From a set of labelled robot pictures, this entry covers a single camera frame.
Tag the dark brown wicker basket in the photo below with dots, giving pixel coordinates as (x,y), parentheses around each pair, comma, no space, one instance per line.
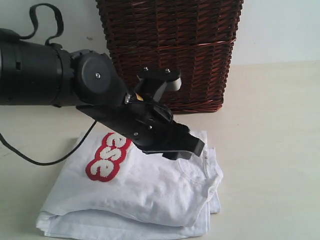
(195,37)

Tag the white t-shirt with red lettering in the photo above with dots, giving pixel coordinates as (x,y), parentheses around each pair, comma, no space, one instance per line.
(110,190)

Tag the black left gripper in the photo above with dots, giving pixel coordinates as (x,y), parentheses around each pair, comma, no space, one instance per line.
(150,126)

